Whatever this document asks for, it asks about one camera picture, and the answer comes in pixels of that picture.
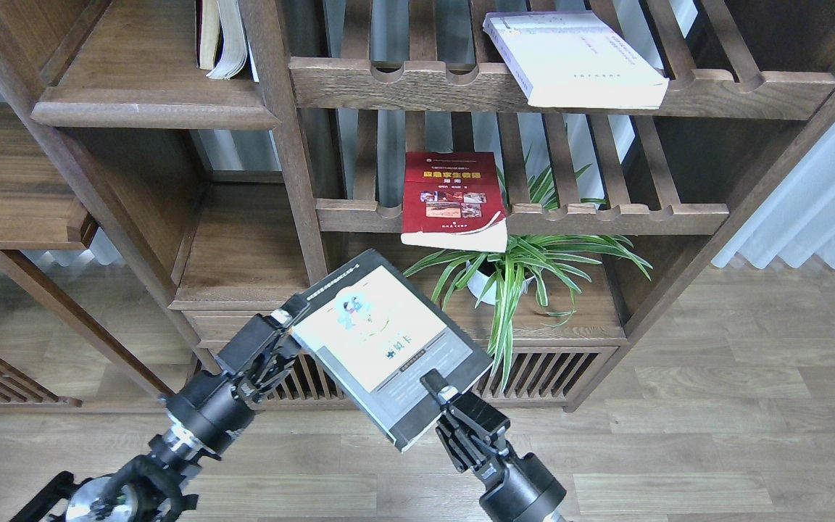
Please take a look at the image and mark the red paperback book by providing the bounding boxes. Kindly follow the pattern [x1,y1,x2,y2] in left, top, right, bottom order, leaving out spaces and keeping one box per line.
[401,152,508,252]

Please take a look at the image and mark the green spider plant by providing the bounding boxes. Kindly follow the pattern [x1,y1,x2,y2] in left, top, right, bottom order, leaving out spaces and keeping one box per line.
[404,167,651,386]

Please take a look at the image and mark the white pleated curtain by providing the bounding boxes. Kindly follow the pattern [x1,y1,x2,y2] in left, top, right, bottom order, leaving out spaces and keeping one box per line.
[713,123,835,270]

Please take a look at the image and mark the black yellow-green book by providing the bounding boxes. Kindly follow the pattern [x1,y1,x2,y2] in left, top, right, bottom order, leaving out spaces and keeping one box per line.
[293,250,493,452]

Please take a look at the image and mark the large dark wooden bookshelf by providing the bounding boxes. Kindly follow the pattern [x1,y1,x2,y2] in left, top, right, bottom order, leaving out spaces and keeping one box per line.
[0,1,835,412]

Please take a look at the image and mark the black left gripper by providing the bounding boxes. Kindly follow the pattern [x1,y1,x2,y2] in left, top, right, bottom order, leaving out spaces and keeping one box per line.
[165,294,310,459]

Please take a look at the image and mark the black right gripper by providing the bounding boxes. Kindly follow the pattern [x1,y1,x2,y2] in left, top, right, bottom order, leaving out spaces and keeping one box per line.
[420,369,566,521]

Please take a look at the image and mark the upright cream books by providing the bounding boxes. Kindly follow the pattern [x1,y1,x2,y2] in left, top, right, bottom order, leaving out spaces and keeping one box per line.
[195,1,259,82]

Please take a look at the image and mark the dark wooden side table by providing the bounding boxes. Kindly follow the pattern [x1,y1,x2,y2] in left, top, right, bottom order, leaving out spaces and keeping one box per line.
[0,103,195,412]

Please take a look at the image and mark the white plant pot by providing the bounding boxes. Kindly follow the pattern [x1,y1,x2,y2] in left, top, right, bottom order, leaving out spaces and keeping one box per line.
[465,261,534,305]

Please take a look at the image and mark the white paperback book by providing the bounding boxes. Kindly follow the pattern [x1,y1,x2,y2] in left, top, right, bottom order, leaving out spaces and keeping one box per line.
[483,11,668,109]

